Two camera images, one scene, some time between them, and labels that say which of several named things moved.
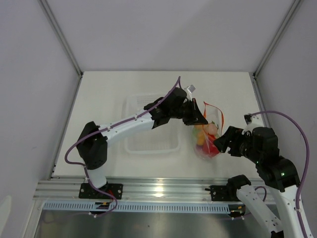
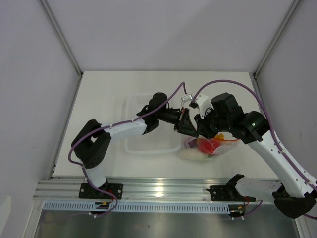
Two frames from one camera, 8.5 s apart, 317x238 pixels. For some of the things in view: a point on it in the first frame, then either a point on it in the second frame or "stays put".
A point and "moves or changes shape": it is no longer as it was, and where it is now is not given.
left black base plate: x=86 y=191 stays put
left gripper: x=195 y=117 → x=184 y=125
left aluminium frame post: x=61 y=35 stays put
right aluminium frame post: x=276 y=38 stays put
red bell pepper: x=209 y=148 moves or changes shape
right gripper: x=234 y=134 → x=201 y=124
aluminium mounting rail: x=134 y=189 stays put
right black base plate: x=221 y=193 stays put
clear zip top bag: x=204 y=135 moves or changes shape
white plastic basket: x=166 y=139 stays put
